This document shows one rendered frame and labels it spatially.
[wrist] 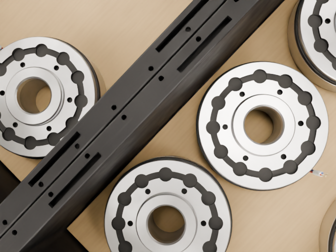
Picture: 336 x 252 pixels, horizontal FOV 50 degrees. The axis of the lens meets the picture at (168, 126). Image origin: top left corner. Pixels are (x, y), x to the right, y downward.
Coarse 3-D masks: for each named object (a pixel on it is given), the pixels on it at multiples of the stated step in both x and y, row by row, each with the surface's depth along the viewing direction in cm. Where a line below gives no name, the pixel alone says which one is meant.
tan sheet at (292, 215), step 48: (288, 0) 31; (240, 48) 32; (288, 48) 31; (192, 96) 32; (192, 144) 32; (240, 192) 31; (288, 192) 31; (96, 240) 32; (240, 240) 31; (288, 240) 31
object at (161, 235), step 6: (150, 216) 30; (150, 222) 30; (150, 228) 29; (156, 228) 31; (180, 228) 31; (156, 234) 29; (162, 234) 30; (168, 234) 30; (174, 234) 30; (180, 234) 29; (162, 240) 29; (168, 240) 29
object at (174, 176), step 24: (144, 168) 29; (168, 168) 29; (192, 168) 28; (120, 192) 29; (144, 192) 29; (192, 192) 28; (216, 192) 28; (120, 216) 29; (216, 216) 28; (120, 240) 29; (216, 240) 28
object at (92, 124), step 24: (192, 0) 22; (216, 0) 22; (192, 24) 22; (168, 48) 22; (144, 72) 22; (120, 96) 22; (96, 120) 22; (72, 144) 22; (48, 168) 24; (24, 192) 22; (0, 216) 22
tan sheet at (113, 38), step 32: (0, 0) 34; (32, 0) 33; (64, 0) 33; (96, 0) 33; (128, 0) 33; (160, 0) 32; (0, 32) 34; (32, 32) 33; (64, 32) 33; (96, 32) 33; (128, 32) 33; (160, 32) 32; (96, 64) 33; (128, 64) 32; (32, 160) 33
